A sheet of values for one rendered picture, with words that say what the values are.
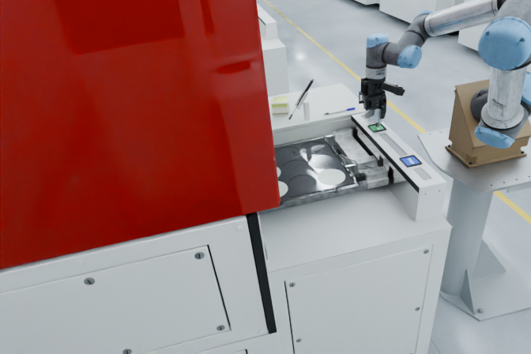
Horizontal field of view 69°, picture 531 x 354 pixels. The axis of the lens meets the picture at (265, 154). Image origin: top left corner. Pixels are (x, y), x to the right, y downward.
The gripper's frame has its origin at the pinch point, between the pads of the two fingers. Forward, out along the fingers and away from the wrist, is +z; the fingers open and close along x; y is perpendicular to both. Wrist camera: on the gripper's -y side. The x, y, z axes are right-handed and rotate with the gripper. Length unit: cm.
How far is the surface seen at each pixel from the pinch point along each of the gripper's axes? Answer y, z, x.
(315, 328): 44, 50, 46
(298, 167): 35.9, 8.2, 6.8
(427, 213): 1.6, 13.8, 40.0
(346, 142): 11.0, 10.1, -6.7
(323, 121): 18.0, 2.5, -15.3
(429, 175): -0.9, 2.1, 34.9
